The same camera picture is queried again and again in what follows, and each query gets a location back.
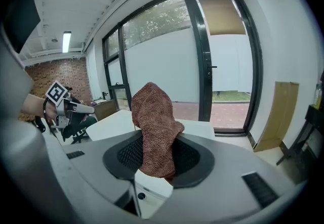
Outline long ceiling light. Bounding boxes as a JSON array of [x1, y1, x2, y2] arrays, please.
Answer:
[[62, 30, 72, 54]]

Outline person's left forearm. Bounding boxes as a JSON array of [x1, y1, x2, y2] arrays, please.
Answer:
[[20, 93, 58, 120]]

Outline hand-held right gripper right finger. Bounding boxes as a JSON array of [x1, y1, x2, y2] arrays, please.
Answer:
[[141, 132, 309, 224]]

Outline wooden cabinet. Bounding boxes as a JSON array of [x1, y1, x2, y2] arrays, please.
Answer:
[[92, 99, 118, 121]]

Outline brown paper sheet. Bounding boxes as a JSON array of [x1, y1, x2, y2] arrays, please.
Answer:
[[195, 0, 247, 36]]

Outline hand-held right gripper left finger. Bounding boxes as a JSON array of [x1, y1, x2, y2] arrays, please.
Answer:
[[62, 129, 144, 216]]

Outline black office chair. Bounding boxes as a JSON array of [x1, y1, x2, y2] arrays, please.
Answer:
[[62, 114, 98, 145]]

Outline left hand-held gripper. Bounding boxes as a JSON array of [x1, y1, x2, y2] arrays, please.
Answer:
[[45, 80, 96, 130]]

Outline black-framed glass door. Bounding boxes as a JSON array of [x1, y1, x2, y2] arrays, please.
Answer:
[[183, 0, 264, 135]]

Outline leaning cardboard panel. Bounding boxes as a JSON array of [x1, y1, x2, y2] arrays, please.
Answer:
[[254, 80, 300, 153]]

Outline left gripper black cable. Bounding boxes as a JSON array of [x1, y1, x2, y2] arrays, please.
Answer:
[[35, 96, 55, 134]]

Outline brown wiping cloth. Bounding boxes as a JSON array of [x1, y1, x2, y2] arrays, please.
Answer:
[[131, 81, 185, 183]]

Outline black-framed window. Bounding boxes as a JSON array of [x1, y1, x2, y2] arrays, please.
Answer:
[[102, 0, 203, 122]]

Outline yellow-green bottle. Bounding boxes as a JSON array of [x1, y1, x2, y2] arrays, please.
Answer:
[[313, 83, 323, 107]]

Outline black metal shelf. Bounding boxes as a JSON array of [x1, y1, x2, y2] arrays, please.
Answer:
[[275, 104, 324, 185]]

